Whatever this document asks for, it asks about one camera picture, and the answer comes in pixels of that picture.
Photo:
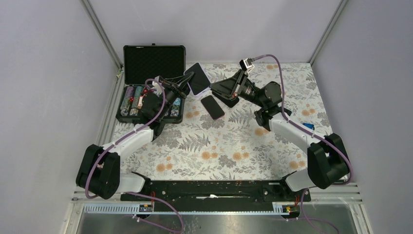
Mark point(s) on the card deck box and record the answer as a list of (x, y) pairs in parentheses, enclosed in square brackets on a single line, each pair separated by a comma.
[(140, 102)]

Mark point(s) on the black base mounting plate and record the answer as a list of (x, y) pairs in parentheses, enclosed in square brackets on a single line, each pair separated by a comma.
[(218, 195)]

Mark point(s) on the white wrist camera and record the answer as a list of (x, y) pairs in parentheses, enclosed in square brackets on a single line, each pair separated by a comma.
[(247, 65), (157, 88)]

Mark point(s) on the black poker chip case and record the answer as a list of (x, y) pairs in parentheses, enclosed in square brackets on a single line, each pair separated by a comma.
[(142, 63)]

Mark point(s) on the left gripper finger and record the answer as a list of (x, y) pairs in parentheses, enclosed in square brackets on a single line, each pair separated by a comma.
[(184, 88), (180, 80)]

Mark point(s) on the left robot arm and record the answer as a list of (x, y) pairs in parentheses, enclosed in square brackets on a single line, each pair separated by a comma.
[(99, 173)]

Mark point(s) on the floral table mat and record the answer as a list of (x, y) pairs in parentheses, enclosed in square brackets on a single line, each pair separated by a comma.
[(234, 146)]

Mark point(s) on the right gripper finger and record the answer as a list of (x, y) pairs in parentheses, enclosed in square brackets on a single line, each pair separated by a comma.
[(222, 96), (222, 86)]

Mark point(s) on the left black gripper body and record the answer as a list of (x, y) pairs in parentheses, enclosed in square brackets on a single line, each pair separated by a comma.
[(172, 92)]

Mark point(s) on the blue toy car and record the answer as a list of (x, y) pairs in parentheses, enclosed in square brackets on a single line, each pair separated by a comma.
[(309, 125)]

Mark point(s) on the black phone case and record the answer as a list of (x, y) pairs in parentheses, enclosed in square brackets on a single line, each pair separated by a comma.
[(228, 103)]

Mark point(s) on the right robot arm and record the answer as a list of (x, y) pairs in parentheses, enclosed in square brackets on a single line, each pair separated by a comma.
[(327, 161)]

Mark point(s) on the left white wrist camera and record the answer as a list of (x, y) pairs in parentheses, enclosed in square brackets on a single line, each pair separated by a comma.
[(157, 88)]

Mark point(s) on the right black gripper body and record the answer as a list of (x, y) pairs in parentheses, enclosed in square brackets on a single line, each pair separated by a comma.
[(241, 84)]

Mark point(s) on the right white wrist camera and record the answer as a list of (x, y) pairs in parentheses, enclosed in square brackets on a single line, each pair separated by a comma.
[(247, 65)]

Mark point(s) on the phone with purple edge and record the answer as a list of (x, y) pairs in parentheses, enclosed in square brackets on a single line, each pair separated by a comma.
[(212, 107)]

